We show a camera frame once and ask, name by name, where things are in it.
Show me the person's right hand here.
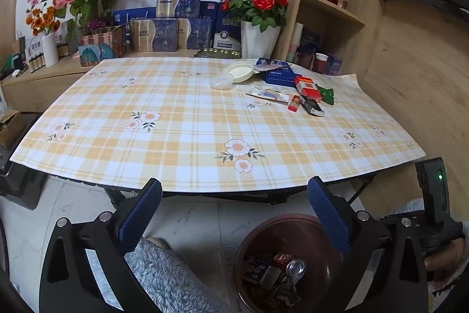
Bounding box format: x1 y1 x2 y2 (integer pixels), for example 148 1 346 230
424 238 464 271

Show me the row of small brown bottles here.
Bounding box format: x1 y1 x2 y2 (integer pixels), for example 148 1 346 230
28 42 72 73

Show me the small blue purple box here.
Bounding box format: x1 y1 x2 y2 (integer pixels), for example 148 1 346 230
326 54 344 75

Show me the red rose plant white pot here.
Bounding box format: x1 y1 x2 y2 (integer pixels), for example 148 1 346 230
219 0 289 60

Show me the black packet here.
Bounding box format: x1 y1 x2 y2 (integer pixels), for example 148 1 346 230
299 95 325 118

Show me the black plastic case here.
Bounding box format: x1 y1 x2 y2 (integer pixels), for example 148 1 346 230
0 148 48 211

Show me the clear toothbrush packet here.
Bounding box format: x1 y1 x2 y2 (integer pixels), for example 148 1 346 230
245 86 291 103

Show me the white round lid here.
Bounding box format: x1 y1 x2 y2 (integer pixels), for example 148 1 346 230
223 62 256 84

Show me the stack of pastel cups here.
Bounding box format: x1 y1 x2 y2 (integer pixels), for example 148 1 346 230
288 22 305 62

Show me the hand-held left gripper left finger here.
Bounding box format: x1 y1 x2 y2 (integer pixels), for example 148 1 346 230
38 178 164 313

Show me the clear plastic lid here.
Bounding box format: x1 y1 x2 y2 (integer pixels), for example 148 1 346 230
209 74 235 91

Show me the blue white milk powder box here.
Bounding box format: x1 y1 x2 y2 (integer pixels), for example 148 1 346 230
213 10 242 51

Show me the low wooden cabinet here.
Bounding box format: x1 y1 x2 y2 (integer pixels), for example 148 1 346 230
0 49 242 114

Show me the beige slipper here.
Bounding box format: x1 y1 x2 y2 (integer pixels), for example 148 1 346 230
146 237 171 251

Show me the silver foil wrapper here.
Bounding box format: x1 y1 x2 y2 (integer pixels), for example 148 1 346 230
269 278 303 304

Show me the clear plastic spoon packet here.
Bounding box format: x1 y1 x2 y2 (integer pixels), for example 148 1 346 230
254 59 292 74

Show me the red white cigarette box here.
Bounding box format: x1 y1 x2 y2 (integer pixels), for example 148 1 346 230
294 76 319 98

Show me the dark blue printed box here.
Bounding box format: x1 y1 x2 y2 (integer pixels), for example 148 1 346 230
298 30 323 57

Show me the person's left leg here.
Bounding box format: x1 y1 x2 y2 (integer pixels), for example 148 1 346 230
123 236 235 313

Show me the striped wavy planter box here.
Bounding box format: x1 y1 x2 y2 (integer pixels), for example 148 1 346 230
78 25 127 66

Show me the cardboard box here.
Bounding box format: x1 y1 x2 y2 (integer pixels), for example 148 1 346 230
0 109 26 148

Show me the kraft paper bag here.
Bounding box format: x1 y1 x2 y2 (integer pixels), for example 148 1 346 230
11 32 29 64

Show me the gold decorative tray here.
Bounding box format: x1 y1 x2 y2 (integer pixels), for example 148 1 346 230
193 48 242 60

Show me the green packet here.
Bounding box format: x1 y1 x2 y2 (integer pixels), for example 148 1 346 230
316 85 337 106

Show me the brown plastic bin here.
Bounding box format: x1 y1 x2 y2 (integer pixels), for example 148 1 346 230
233 213 347 313

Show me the black folding table frame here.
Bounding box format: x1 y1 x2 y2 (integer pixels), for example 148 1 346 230
103 181 372 209

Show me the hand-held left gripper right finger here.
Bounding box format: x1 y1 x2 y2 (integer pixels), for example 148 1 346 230
307 177 429 313

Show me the blue flat carton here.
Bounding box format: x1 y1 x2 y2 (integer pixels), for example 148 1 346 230
112 7 158 42

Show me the blue gold gift box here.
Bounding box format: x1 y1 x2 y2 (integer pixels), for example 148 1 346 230
178 18 213 50
129 19 179 53
157 0 203 19

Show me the white floral fabric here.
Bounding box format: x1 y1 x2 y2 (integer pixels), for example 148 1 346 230
427 269 469 301

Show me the orange flowers white vase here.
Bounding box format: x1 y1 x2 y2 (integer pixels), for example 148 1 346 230
26 7 61 67

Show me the yellow checkered floral tablecloth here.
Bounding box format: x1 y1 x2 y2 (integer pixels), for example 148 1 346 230
9 56 426 193

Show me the crushed red soda can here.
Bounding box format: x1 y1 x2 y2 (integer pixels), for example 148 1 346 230
273 251 307 279

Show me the small dark blue carton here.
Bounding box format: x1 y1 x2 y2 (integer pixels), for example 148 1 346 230
201 1 220 20

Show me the blue white carton box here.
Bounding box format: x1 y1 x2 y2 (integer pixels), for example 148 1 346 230
244 255 275 286

